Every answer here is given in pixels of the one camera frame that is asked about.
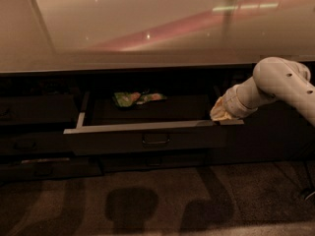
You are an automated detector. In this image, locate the dark cabinet door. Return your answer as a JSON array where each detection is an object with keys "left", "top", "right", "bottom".
[{"left": 210, "top": 101, "right": 315, "bottom": 166}]

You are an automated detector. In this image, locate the green snack bag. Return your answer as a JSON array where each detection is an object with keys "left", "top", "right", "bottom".
[{"left": 113, "top": 91, "right": 166, "bottom": 108}]

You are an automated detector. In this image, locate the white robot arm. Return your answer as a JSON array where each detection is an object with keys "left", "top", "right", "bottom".
[{"left": 210, "top": 57, "right": 315, "bottom": 126}]

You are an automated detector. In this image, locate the dark drawer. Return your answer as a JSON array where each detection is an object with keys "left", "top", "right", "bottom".
[
  {"left": 0, "top": 157, "right": 102, "bottom": 182},
  {"left": 99, "top": 152, "right": 206, "bottom": 172},
  {"left": 64, "top": 92, "right": 243, "bottom": 155},
  {"left": 0, "top": 94, "right": 78, "bottom": 125},
  {"left": 0, "top": 132, "right": 70, "bottom": 155}
]

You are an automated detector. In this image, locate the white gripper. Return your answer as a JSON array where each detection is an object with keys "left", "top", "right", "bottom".
[{"left": 210, "top": 85, "right": 258, "bottom": 121}]

